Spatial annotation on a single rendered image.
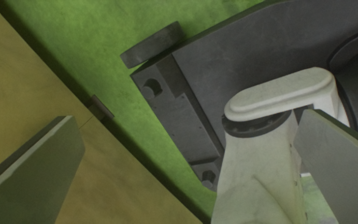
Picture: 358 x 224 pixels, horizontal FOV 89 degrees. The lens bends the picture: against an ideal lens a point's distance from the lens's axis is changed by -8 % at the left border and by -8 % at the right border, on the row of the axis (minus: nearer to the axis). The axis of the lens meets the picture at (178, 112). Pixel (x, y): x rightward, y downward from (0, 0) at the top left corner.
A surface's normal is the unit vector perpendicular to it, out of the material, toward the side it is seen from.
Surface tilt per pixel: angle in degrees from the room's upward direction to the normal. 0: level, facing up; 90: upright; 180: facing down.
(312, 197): 0
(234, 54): 0
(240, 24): 0
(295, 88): 90
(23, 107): 90
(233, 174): 90
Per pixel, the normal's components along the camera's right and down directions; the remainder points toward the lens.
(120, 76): -0.29, 0.54
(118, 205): 0.74, -0.40
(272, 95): -0.48, -0.80
